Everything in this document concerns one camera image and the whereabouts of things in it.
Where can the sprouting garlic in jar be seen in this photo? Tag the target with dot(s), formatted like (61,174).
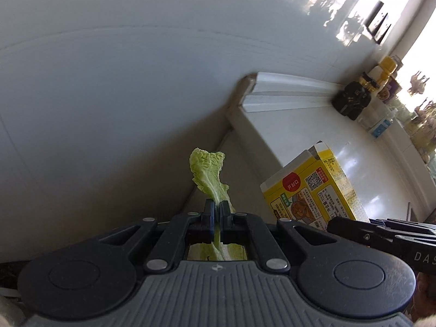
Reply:
(425,119)

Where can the white plastic bag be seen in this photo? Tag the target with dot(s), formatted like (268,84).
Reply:
(10,310)

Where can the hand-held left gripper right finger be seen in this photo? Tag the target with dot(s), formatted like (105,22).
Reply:
(226,218)

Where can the napa cabbage leaf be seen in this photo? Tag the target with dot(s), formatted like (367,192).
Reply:
(207,170)

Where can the purple box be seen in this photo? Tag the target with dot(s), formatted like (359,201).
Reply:
(391,90)

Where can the clear container with blue label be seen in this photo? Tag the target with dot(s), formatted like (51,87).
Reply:
(380,128)

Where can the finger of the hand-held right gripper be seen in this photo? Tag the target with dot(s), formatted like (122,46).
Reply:
(408,227)
(361,233)

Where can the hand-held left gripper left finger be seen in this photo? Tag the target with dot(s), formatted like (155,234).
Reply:
(208,218)

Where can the yellow cap sauce bottle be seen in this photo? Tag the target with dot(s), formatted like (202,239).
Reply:
(385,71)

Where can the hanging garlic bunch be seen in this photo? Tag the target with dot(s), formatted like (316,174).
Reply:
(418,83)

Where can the grey wall socket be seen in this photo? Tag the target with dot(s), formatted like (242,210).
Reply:
(384,29)
(374,17)

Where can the yellow food box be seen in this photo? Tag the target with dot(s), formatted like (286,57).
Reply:
(306,190)

